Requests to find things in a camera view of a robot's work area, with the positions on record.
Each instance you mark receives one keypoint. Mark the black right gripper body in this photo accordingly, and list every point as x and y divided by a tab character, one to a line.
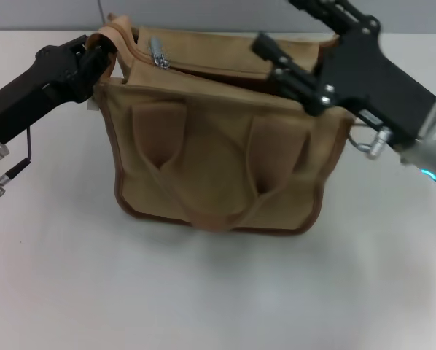
367	73

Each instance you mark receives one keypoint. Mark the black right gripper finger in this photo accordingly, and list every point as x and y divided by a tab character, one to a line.
291	78
334	11

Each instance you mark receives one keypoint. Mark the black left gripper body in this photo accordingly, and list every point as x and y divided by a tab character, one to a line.
32	98

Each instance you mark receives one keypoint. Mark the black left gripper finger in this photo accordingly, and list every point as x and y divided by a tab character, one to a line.
97	67
78	43

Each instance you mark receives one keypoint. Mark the silver metal zipper pull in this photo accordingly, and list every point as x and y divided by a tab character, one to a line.
156	47

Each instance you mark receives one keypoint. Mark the khaki canvas food bag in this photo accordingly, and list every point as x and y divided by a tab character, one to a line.
218	164

